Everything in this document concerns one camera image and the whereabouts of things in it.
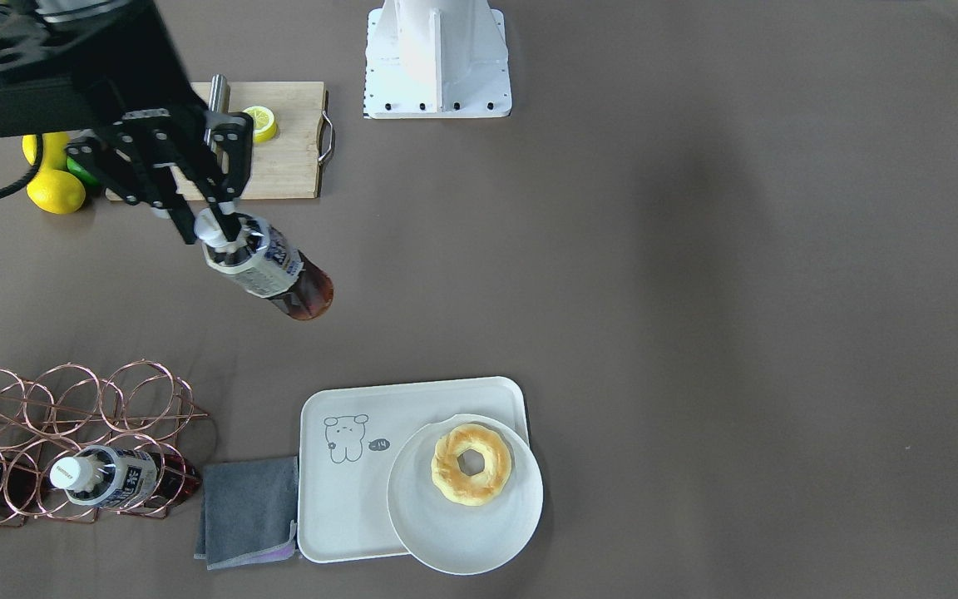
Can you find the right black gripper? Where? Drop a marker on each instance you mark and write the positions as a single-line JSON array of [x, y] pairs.
[[165, 81]]

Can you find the tea bottle white cap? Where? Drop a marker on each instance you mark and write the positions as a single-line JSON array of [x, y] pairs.
[[265, 264]]

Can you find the cream rectangular serving tray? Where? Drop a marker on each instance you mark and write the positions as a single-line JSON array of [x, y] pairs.
[[348, 441]]

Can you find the bamboo cutting board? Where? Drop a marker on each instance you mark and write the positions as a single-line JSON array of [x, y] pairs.
[[289, 167]]

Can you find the half lemon slice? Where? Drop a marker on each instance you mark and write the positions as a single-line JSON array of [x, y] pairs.
[[266, 126]]

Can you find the steel muddler black tip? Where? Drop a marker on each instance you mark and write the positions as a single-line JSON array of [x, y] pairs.
[[219, 98]]

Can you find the green lime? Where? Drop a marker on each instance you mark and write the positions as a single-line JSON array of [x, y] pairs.
[[84, 176]]

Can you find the yellow lemon lower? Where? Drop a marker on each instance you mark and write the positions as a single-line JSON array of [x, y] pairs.
[[56, 192]]

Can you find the yellow lemon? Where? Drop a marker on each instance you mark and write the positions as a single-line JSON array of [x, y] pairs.
[[54, 155], [56, 192]]

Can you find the yellow lemon upper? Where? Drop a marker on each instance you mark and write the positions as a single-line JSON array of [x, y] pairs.
[[54, 155]]

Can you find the folded grey cloth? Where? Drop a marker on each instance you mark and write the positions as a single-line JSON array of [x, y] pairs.
[[248, 513]]

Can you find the white round plate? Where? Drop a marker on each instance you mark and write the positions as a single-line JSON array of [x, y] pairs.
[[451, 537]]

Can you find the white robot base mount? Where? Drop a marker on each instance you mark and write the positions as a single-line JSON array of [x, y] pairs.
[[436, 60]]

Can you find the copper wire bottle rack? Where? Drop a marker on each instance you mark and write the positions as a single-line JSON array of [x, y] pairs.
[[141, 406]]

